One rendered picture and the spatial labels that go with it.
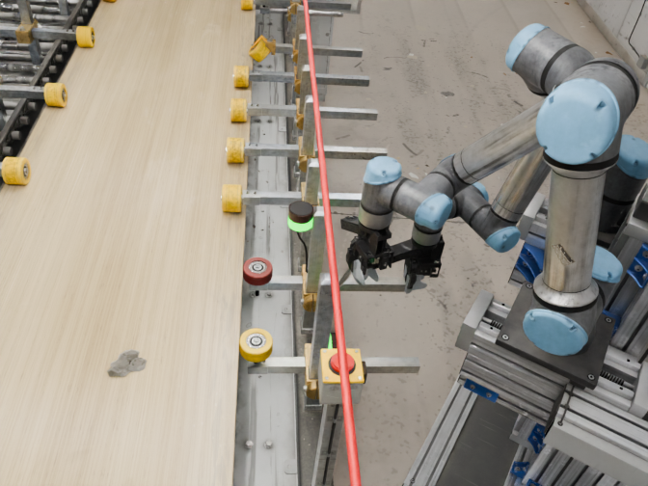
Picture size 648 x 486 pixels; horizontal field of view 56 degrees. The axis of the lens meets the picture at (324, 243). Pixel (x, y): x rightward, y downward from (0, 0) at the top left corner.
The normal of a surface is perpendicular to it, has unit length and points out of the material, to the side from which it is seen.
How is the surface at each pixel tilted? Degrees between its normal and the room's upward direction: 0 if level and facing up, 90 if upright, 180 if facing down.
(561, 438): 90
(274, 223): 0
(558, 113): 83
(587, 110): 84
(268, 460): 0
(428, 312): 0
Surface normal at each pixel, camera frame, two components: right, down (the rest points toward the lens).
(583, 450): -0.50, 0.55
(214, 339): 0.08, -0.74
